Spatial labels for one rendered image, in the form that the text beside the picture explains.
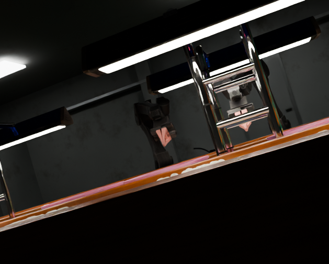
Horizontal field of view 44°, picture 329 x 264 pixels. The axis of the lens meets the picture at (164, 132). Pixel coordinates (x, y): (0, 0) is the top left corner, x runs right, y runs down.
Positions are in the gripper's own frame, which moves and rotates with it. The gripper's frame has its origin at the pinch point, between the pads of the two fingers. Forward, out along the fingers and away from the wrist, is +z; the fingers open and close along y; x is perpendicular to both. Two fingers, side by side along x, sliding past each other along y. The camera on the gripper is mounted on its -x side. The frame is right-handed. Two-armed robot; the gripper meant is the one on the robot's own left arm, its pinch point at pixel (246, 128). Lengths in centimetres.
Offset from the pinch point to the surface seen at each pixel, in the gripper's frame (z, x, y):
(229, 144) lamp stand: 17.5, -10.6, -5.5
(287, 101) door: -555, 437, 70
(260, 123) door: -540, 458, 5
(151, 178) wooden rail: 41, -29, -24
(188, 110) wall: -595, 408, -130
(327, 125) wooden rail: 42, -29, 19
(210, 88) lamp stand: 5.3, -24.7, -5.9
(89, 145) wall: -600, 415, -373
